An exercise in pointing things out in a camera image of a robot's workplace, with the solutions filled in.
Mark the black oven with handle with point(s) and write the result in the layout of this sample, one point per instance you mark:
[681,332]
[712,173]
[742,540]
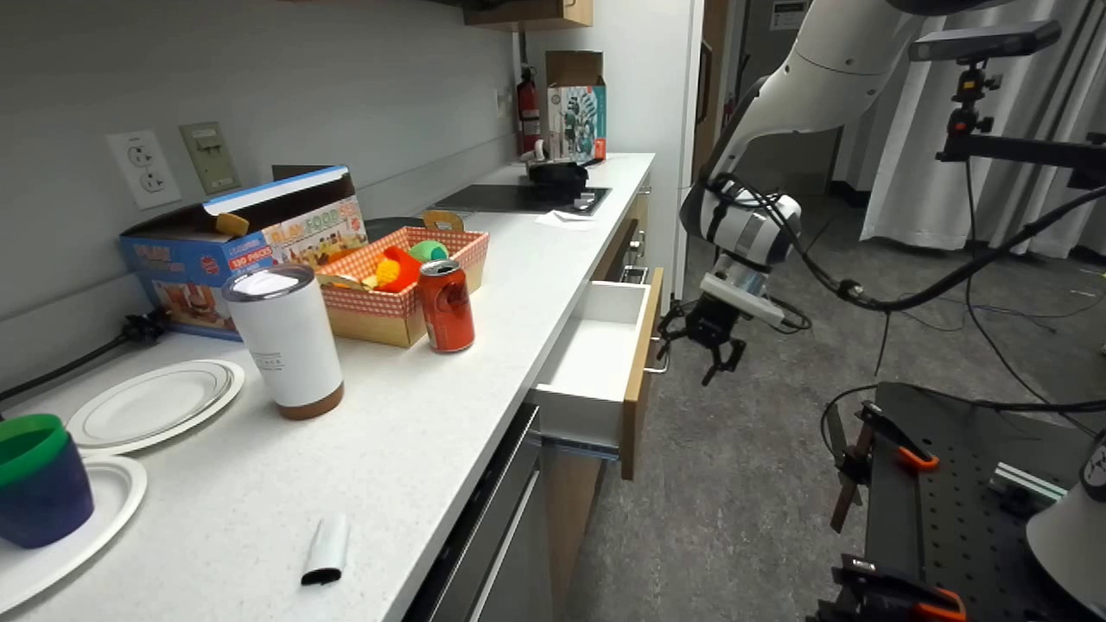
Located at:
[622,257]

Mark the white plate near tumbler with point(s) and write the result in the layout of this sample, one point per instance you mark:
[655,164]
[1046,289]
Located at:
[158,405]

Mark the wooden top drawer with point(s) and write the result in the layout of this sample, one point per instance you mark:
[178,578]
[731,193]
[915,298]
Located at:
[592,384]

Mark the orange black clamp upper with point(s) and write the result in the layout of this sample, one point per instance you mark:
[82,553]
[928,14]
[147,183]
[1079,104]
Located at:
[856,453]

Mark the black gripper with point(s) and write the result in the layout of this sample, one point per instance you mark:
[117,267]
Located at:
[709,324]

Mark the black perforated robot table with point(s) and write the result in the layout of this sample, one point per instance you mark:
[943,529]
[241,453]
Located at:
[965,524]

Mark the colourful cardboard box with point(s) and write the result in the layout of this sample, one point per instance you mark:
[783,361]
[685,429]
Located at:
[574,104]

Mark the blue cup with green rim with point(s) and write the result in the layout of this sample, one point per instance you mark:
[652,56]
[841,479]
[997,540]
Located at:
[43,481]

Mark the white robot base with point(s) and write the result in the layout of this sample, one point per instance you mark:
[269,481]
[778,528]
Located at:
[1069,539]

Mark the white curtain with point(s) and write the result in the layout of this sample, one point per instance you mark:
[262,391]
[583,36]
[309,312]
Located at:
[1057,94]

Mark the black induction cooktop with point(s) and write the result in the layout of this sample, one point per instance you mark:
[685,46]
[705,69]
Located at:
[524,200]

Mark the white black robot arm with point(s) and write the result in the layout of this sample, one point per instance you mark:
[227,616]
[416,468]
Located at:
[836,71]

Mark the orange woven basket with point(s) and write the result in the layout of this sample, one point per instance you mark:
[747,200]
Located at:
[356,309]

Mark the orange black clamp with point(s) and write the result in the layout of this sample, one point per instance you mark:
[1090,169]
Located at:
[871,594]
[856,453]

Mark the white tumbler with brown base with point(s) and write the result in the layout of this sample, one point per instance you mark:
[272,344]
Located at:
[284,325]

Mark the green toy in basket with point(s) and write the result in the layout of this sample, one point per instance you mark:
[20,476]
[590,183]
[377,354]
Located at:
[429,251]

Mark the white plate under cup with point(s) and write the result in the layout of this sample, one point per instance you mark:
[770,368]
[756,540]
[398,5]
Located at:
[120,490]

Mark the orange black clamp lower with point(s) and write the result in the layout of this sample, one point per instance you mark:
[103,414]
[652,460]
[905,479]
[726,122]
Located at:
[871,594]

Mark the wooden upper shelf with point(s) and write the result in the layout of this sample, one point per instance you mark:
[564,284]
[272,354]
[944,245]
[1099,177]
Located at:
[535,11]

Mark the blue cardboard box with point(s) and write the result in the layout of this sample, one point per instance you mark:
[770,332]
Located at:
[192,255]

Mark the small white black tube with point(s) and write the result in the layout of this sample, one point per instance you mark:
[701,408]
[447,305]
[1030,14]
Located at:
[327,553]

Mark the grey dishwasher front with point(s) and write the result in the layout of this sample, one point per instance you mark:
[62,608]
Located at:
[496,563]

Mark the grey wall switch plate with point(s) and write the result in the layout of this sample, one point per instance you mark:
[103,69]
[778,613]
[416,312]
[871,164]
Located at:
[211,157]

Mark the red soda can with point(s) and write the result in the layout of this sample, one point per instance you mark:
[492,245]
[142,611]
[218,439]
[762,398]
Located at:
[447,305]

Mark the red fire extinguisher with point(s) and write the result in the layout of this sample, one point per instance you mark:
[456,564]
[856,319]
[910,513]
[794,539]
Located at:
[527,116]

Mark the orange toy in basket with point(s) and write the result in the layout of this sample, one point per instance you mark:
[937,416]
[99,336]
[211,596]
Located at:
[397,271]

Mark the white wall outlet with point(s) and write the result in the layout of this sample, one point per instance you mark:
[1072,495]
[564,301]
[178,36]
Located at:
[142,164]

